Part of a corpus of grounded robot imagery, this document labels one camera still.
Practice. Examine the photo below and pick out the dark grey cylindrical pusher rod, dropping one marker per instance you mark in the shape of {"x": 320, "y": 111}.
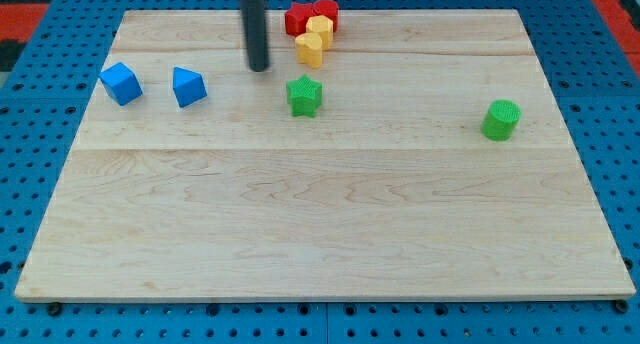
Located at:
{"x": 253, "y": 15}

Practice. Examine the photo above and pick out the blue cube block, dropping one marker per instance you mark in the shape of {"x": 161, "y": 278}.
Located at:
{"x": 121, "y": 84}

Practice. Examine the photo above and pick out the red star block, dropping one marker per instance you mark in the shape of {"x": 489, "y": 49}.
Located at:
{"x": 296, "y": 18}

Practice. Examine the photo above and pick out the yellow hexagon block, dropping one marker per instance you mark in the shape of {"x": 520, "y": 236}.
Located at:
{"x": 324, "y": 27}

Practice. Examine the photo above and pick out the yellow heart block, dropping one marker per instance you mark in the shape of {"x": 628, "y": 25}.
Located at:
{"x": 309, "y": 49}

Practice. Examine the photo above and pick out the red cylinder block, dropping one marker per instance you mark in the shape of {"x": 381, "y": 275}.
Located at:
{"x": 328, "y": 8}

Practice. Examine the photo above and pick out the green star block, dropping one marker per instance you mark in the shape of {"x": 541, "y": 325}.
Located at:
{"x": 304, "y": 96}

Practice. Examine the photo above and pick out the blue triangular prism block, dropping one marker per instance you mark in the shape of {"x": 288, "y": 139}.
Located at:
{"x": 188, "y": 86}

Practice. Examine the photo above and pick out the light wooden board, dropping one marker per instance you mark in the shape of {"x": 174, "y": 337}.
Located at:
{"x": 391, "y": 193}

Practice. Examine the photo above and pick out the green cylinder block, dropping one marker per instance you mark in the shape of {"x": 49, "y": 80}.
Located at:
{"x": 501, "y": 120}

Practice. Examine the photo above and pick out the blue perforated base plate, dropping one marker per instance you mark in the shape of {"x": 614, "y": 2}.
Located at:
{"x": 42, "y": 103}

